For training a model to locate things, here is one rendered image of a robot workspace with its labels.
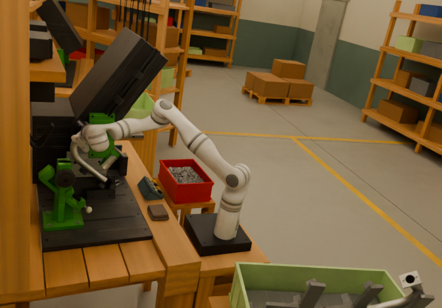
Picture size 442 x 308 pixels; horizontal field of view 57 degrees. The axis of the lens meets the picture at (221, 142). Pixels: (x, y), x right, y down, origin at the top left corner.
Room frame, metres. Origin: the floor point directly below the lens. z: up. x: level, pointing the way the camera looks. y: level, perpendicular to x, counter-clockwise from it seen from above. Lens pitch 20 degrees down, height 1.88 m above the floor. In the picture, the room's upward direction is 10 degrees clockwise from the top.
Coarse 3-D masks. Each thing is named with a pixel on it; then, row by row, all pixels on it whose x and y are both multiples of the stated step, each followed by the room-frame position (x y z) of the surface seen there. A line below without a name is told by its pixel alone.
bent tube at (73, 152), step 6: (78, 132) 1.70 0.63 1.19; (72, 144) 1.66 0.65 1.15; (72, 150) 1.66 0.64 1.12; (72, 156) 1.66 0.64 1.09; (78, 156) 1.67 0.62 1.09; (78, 162) 1.66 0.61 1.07; (84, 162) 1.67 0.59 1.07; (84, 168) 1.67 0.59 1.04; (90, 168) 1.67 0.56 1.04; (96, 174) 1.68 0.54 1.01; (102, 174) 1.70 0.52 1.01; (102, 180) 1.69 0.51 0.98
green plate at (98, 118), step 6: (90, 114) 1.76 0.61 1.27; (96, 114) 1.77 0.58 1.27; (102, 114) 1.79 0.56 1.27; (108, 114) 1.80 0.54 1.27; (114, 114) 1.81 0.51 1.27; (90, 120) 1.75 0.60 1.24; (96, 120) 1.77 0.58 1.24; (102, 120) 1.78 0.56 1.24; (108, 120) 1.79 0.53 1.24; (108, 138) 1.77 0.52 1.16; (90, 150) 1.72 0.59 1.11; (108, 150) 1.76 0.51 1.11; (90, 156) 1.72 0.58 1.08; (96, 156) 1.73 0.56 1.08; (102, 156) 1.74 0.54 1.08
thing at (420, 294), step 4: (412, 292) 1.05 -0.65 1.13; (416, 292) 1.04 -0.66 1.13; (420, 292) 1.04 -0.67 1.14; (416, 296) 1.03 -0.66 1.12; (420, 296) 1.01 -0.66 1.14; (424, 296) 1.02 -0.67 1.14; (428, 296) 1.02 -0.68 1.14; (432, 296) 1.02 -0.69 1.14; (416, 300) 1.02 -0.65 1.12; (420, 300) 1.02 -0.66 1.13; (424, 300) 1.02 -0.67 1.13; (428, 300) 1.02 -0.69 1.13; (432, 300) 1.02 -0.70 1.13; (412, 304) 1.03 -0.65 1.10; (416, 304) 1.03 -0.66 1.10; (420, 304) 1.03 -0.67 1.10; (424, 304) 1.03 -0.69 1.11; (428, 304) 1.03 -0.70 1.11
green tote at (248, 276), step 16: (240, 272) 1.22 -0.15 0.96; (256, 272) 1.29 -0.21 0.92; (272, 272) 1.30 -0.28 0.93; (288, 272) 1.31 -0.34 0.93; (304, 272) 1.32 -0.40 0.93; (320, 272) 1.33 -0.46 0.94; (336, 272) 1.35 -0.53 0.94; (352, 272) 1.36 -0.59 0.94; (368, 272) 1.37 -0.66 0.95; (384, 272) 1.38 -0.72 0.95; (240, 288) 1.15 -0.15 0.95; (256, 288) 1.29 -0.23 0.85; (272, 288) 1.30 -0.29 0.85; (288, 288) 1.31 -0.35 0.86; (304, 288) 1.33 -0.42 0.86; (336, 288) 1.35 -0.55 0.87; (352, 288) 1.36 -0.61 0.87; (384, 288) 1.35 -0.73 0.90; (400, 288) 1.29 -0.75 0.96; (240, 304) 1.13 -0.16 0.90
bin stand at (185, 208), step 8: (160, 184) 2.10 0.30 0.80; (168, 200) 1.93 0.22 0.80; (176, 208) 1.89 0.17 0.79; (184, 208) 1.91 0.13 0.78; (192, 208) 1.93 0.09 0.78; (208, 208) 1.98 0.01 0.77; (176, 216) 1.90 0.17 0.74; (184, 216) 2.22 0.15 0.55; (144, 288) 2.13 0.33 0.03; (160, 296) 1.88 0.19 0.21; (160, 304) 1.89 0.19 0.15
